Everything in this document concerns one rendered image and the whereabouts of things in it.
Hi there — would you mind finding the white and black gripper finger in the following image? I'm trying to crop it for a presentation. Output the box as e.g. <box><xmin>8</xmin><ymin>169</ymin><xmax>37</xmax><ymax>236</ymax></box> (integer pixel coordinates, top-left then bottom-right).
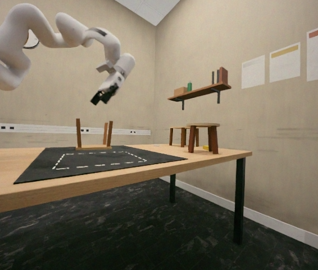
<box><xmin>102</xmin><ymin>84</ymin><xmax>120</xmax><ymax>105</ymax></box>
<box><xmin>91</xmin><ymin>91</ymin><xmax>105</xmax><ymax>106</ymax></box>

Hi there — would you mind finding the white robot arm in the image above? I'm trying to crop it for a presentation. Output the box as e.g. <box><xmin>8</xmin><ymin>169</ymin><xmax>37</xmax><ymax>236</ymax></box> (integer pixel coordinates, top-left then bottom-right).
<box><xmin>0</xmin><ymin>3</ymin><xmax>135</xmax><ymax>91</ymax></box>

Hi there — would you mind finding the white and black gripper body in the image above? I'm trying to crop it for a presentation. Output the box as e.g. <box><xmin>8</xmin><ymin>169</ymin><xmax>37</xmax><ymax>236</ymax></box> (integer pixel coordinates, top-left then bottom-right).
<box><xmin>99</xmin><ymin>71</ymin><xmax>125</xmax><ymax>96</ymax></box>

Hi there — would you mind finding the dark grey mat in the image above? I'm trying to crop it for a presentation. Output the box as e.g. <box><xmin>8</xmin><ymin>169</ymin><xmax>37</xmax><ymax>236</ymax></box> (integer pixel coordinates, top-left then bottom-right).
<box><xmin>13</xmin><ymin>145</ymin><xmax>188</xmax><ymax>185</ymax></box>

